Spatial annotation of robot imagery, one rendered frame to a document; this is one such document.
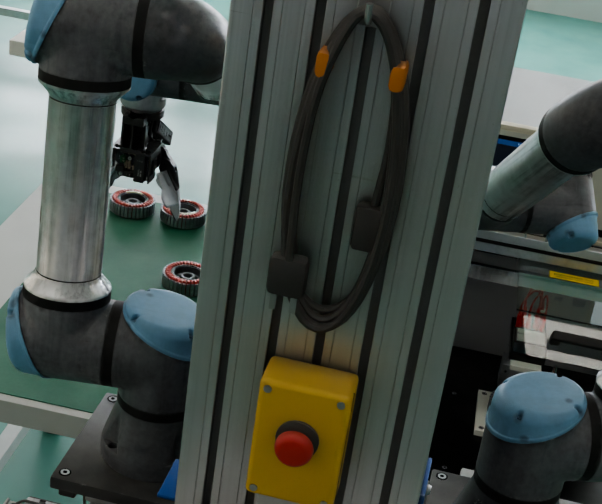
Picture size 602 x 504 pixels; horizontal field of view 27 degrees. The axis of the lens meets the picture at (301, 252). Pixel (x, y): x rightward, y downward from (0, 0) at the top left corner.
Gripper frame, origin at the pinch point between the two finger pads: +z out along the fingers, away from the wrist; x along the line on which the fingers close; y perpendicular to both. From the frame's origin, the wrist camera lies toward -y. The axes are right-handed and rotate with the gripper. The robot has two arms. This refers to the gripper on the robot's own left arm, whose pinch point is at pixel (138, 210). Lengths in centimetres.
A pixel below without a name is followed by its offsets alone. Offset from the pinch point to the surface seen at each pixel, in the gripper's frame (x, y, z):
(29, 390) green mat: -17.3, 2.5, 40.2
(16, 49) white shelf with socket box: -48, -59, -4
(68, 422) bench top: -7.8, 6.8, 42.1
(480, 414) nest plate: 66, -19, 37
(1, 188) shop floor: -122, -229, 115
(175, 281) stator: -3, -45, 37
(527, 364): 73, -25, 27
